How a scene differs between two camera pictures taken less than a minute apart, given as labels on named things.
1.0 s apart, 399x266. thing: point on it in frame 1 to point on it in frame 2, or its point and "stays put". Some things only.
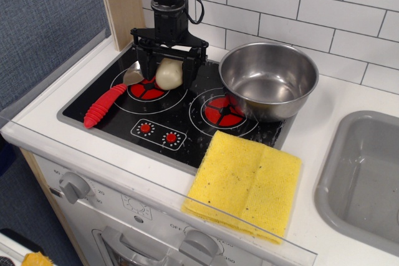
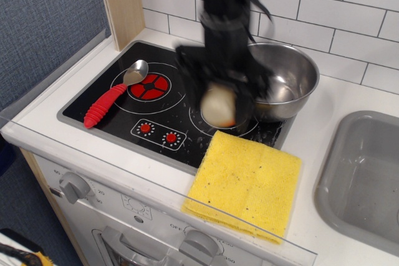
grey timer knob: (73, 187) stays put
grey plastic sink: (357, 191) stays put
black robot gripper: (170, 37) to (228, 49)
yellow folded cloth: (246, 185) stays put
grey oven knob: (199, 246) stays put
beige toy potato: (169, 74) to (218, 104)
